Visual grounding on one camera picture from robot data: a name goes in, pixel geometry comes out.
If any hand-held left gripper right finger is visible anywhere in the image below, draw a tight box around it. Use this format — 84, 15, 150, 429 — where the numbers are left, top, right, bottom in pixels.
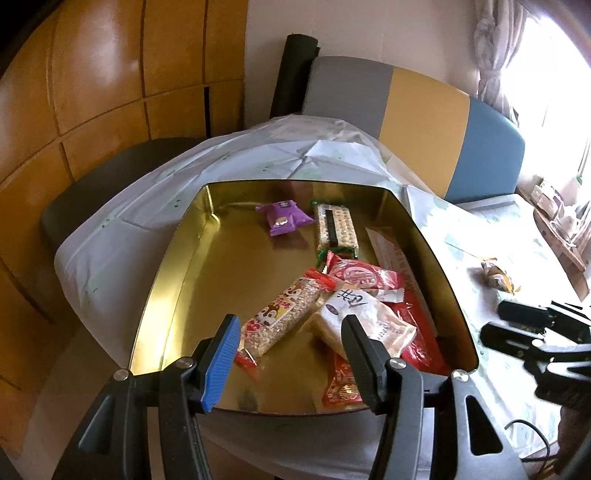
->
339, 314, 529, 480

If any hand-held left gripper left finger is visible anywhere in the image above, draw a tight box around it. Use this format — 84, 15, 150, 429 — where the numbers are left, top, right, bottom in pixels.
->
51, 314, 243, 480

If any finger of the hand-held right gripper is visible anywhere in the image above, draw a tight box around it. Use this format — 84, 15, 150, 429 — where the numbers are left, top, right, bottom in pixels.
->
479, 322, 546, 358
498, 300, 555, 332

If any small red snack packet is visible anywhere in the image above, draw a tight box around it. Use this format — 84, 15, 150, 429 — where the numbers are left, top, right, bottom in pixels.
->
322, 355, 370, 409

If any yellow clear snack bag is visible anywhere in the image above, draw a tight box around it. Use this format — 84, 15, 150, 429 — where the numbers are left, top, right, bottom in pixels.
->
480, 258, 520, 296

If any white rice cracker packet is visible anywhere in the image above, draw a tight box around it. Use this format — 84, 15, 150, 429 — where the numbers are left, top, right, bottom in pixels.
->
310, 288, 417, 361

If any large red snack packet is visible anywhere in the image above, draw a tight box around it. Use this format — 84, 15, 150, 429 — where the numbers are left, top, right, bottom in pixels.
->
381, 300, 455, 377

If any cartoon print rice bar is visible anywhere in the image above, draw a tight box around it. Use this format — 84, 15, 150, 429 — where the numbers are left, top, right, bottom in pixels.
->
235, 269, 338, 370

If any red and white snack packet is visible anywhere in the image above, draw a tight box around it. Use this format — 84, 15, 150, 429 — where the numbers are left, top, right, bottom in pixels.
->
325, 253, 406, 292

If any gold tin box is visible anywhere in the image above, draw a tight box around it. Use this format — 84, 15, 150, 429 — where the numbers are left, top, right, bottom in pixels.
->
128, 181, 479, 418

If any green-ended cracker pack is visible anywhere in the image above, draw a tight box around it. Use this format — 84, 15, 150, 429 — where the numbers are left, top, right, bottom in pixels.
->
310, 199, 362, 268

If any purple snack packet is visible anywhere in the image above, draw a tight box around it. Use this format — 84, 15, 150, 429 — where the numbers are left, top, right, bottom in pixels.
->
255, 199, 315, 237

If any wooden tray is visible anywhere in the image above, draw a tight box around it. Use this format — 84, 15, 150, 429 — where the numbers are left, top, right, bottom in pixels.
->
533, 180, 591, 296

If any white cup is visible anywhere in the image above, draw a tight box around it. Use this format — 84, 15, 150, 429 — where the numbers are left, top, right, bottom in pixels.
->
556, 210, 585, 243

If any dark grey chair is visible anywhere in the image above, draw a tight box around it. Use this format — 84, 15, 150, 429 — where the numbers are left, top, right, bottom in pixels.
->
39, 137, 208, 250

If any white green-print tablecloth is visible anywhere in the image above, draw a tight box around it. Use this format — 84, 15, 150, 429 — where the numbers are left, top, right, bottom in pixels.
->
53, 113, 591, 464

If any grey yellow blue bench backrest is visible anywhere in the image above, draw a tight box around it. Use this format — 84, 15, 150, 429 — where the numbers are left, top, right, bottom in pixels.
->
300, 55, 527, 205

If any patterned curtain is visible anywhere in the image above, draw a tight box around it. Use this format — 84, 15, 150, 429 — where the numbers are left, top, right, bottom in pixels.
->
471, 0, 532, 125

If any black rolled mat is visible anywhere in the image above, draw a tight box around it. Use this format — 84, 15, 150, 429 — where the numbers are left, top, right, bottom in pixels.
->
269, 33, 320, 118

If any wooden wardrobe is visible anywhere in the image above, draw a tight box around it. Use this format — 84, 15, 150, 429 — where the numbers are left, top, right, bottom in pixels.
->
0, 0, 250, 462

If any black cable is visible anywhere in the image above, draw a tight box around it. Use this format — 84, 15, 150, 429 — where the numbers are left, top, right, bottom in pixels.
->
503, 419, 561, 462

